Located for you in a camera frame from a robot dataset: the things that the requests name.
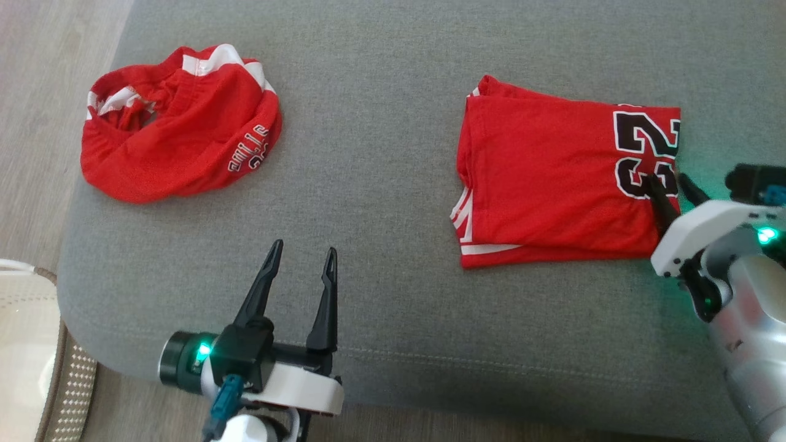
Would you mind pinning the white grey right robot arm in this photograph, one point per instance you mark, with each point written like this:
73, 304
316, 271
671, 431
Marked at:
749, 331

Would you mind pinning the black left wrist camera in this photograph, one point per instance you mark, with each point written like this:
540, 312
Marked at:
245, 350

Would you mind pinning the beige perforated laundry basket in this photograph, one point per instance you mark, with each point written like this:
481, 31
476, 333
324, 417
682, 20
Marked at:
31, 356

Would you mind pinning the grey fabric sofa seat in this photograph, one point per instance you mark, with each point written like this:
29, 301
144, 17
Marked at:
368, 245

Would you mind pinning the red white basketball shorts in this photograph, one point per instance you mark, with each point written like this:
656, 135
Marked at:
184, 153

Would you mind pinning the red white basketball jersey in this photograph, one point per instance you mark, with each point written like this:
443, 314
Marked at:
540, 178

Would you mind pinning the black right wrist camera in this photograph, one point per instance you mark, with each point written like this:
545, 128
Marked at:
746, 181

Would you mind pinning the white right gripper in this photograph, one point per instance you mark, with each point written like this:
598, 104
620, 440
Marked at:
706, 227

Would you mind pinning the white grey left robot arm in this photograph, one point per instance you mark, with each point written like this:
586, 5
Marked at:
252, 430

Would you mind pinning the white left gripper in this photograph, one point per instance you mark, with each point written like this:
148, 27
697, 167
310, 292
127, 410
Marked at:
301, 390

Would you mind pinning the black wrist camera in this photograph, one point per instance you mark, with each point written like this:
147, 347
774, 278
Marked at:
245, 350
746, 181

